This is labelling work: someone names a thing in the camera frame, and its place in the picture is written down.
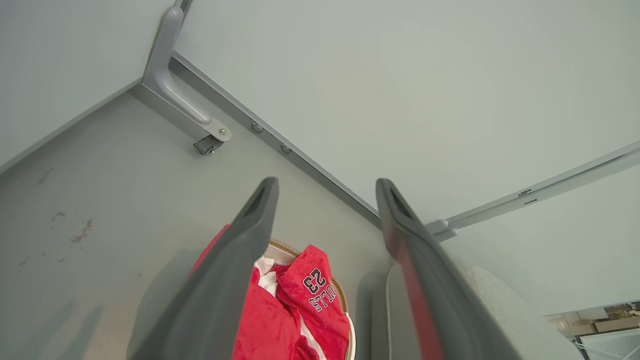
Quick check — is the plain red garment white trim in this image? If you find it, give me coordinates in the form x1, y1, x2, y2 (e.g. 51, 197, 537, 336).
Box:
190, 224, 303, 360

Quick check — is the woven basket with white liner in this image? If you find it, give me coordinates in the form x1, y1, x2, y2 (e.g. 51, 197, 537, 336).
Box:
252, 239, 357, 360

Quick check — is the grey partition base rail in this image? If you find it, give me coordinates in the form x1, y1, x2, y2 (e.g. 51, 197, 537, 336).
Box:
169, 50, 383, 228
442, 141, 640, 236

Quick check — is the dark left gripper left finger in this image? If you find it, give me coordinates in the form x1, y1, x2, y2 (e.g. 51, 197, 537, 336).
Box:
127, 176, 280, 360

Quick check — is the grey partition foot with bolt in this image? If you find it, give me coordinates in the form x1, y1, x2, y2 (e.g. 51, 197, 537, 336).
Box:
141, 6, 232, 143

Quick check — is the red Bulls 23 jersey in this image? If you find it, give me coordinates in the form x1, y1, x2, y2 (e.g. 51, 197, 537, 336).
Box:
275, 244, 351, 360

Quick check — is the grey fabric sofa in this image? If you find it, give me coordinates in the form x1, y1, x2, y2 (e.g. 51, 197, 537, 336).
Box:
385, 262, 586, 360

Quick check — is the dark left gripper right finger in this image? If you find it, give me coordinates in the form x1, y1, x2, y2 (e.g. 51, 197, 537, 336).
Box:
376, 178, 521, 360

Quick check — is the brown cardboard box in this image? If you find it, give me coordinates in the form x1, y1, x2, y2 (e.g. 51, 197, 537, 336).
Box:
592, 315, 640, 334

